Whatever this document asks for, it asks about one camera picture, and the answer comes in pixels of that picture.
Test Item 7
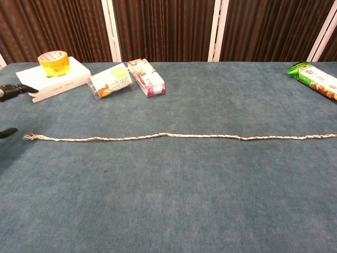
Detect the pink floral tissue pack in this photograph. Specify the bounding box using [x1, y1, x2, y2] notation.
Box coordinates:
[127, 58, 166, 98]

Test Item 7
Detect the brown pleated folding screen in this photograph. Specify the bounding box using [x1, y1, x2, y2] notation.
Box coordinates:
[0, 0, 337, 70]

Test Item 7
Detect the yellow tape roll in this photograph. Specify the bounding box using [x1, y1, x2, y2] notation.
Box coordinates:
[37, 52, 72, 78]

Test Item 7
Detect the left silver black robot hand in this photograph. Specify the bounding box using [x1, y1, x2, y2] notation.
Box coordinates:
[0, 83, 39, 140]

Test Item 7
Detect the green snack bag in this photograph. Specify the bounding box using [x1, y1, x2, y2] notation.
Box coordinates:
[286, 62, 337, 102]

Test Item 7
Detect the white orange tea carton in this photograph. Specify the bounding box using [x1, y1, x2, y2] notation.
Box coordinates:
[87, 62, 136, 99]

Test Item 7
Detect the white rectangular box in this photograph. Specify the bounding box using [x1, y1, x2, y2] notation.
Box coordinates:
[15, 56, 92, 103]

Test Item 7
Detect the blue table cloth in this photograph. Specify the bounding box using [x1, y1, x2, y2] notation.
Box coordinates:
[0, 61, 337, 253]

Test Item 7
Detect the beige braided rope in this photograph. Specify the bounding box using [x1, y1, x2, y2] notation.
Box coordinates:
[22, 132, 337, 142]

